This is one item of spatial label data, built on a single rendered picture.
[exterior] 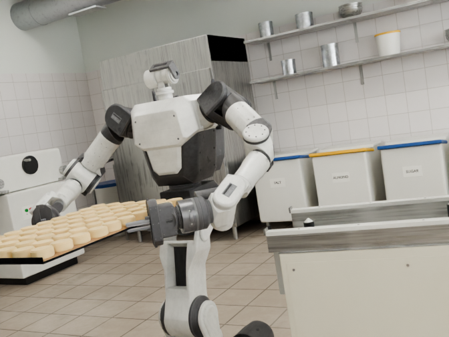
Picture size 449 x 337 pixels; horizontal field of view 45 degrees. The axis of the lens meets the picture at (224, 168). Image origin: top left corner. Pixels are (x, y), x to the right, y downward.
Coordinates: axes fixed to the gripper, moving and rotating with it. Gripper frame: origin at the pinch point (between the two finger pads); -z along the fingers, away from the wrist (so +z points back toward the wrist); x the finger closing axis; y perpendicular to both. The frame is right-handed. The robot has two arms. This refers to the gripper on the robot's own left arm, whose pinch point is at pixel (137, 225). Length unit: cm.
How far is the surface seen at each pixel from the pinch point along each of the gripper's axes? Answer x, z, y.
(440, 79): 30, 325, -299
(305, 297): -29, 42, 1
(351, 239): -14, 55, 9
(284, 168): -31, 178, -353
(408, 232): -13, 66, 17
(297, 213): -11, 55, -28
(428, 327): -38, 67, 19
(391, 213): -14, 79, -10
